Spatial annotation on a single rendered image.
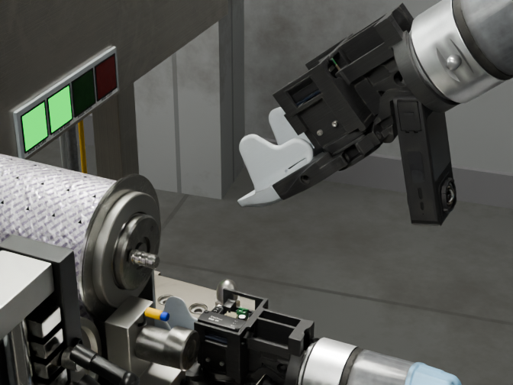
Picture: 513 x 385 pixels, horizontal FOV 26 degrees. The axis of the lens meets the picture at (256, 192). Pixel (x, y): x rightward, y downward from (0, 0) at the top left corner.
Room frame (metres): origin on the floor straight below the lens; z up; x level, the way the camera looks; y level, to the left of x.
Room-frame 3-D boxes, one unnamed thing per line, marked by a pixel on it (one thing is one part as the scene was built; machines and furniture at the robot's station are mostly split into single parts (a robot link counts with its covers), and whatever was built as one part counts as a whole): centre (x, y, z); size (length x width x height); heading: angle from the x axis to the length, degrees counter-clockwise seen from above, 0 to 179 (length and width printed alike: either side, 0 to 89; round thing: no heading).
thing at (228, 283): (1.13, 0.04, 1.05); 0.04 x 0.04 x 0.04
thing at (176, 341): (0.86, 0.07, 1.18); 0.04 x 0.02 x 0.04; 155
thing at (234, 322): (0.93, 0.00, 1.12); 0.12 x 0.08 x 0.09; 65
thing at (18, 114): (1.41, 0.26, 1.19); 0.25 x 0.01 x 0.07; 155
